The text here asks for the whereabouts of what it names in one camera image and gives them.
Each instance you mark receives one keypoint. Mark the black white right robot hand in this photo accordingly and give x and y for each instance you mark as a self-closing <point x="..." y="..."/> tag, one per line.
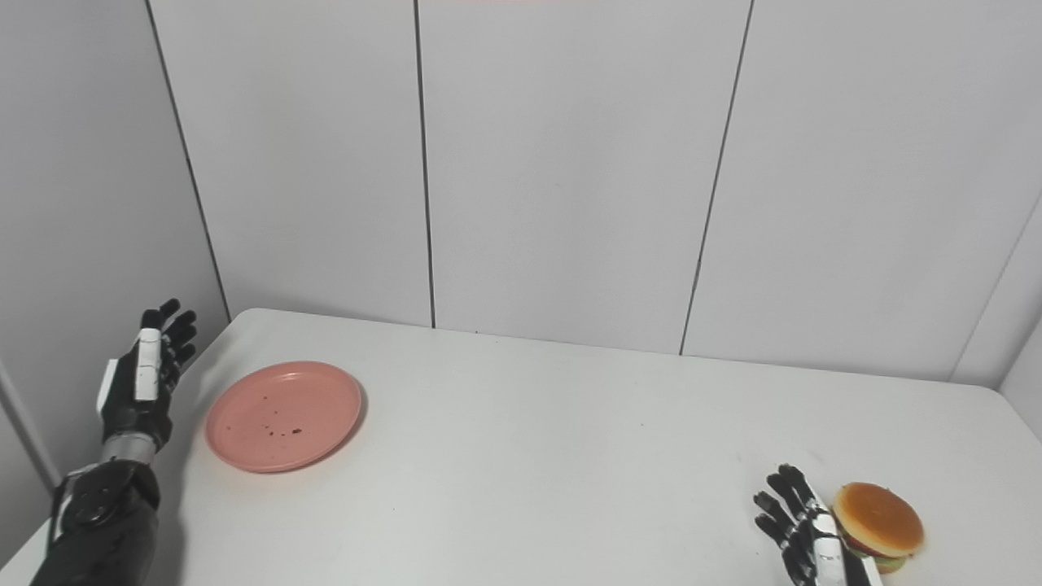
<point x="818" y="553"/>

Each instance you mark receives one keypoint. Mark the toy hamburger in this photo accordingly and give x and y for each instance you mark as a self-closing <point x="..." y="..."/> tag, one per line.
<point x="879" y="517"/>

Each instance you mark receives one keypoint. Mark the pink round plate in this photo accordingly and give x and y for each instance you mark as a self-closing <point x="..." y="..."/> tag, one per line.
<point x="281" y="415"/>

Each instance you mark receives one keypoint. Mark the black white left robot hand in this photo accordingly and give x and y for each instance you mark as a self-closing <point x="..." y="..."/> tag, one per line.
<point x="134" y="407"/>

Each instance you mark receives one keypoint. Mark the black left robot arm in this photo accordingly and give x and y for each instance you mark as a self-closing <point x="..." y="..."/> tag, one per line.
<point x="106" y="529"/>

